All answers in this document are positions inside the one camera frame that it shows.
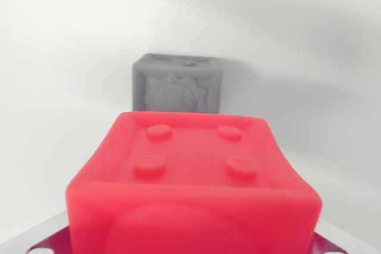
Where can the gripper left finger with black rubber pad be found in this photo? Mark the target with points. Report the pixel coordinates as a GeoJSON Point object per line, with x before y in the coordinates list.
{"type": "Point", "coordinates": [44, 236]}

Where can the gripper right finger with black rubber pad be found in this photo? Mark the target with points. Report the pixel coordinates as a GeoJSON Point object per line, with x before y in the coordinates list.
{"type": "Point", "coordinates": [324, 243]}

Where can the red cube with studs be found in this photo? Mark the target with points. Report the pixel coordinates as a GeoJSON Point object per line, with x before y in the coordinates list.
{"type": "Point", "coordinates": [193, 194]}

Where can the grey cube with sun relief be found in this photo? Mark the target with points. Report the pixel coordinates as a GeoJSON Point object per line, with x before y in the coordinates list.
{"type": "Point", "coordinates": [178, 87]}

